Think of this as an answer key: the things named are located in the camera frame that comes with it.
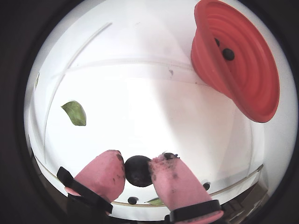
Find pink-tipped black gripper finger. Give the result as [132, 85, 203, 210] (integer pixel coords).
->
[148, 152, 229, 224]
[57, 149, 127, 224]

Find red collapsible silicone cup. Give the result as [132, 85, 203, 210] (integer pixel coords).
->
[190, 0, 280, 124]

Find thin wooden rod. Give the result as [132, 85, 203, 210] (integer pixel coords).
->
[35, 155, 264, 208]

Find straight translucent plastic tube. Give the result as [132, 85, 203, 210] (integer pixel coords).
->
[52, 59, 197, 80]

